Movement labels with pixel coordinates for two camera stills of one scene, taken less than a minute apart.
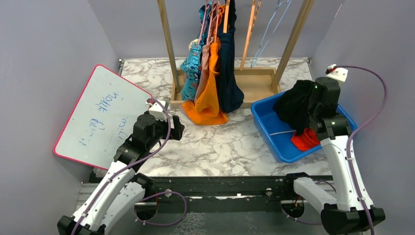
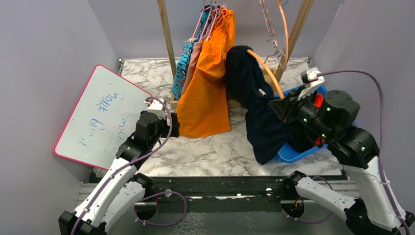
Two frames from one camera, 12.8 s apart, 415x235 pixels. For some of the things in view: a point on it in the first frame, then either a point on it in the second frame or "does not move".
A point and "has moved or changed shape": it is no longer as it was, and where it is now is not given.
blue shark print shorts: (190, 66) -> (206, 12)
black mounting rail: (224, 195) does not move
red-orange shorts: (307, 140) has moved or changed shape
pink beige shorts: (211, 7) -> (206, 16)
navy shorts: (231, 94) -> (248, 86)
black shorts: (292, 107) has moved or changed shape
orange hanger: (256, 5) -> (282, 9)
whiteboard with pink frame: (103, 117) does not move
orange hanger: (225, 28) -> (280, 90)
